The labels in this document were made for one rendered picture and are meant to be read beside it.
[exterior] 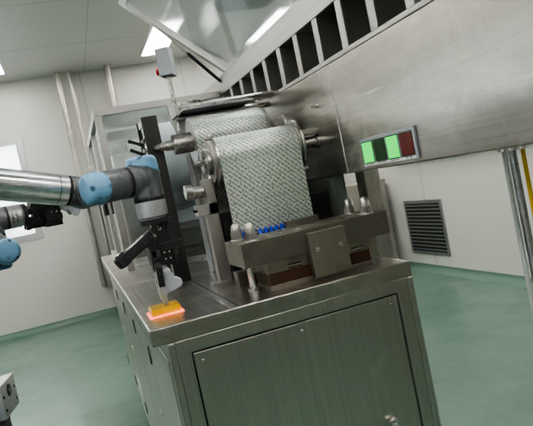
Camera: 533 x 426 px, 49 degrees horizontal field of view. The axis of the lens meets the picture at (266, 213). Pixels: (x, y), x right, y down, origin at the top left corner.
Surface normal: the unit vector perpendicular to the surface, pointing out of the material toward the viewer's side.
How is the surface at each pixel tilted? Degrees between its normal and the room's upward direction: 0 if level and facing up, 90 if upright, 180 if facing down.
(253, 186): 90
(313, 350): 90
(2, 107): 90
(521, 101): 90
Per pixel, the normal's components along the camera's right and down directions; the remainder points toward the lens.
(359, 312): 0.31, 0.00
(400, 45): -0.93, 0.21
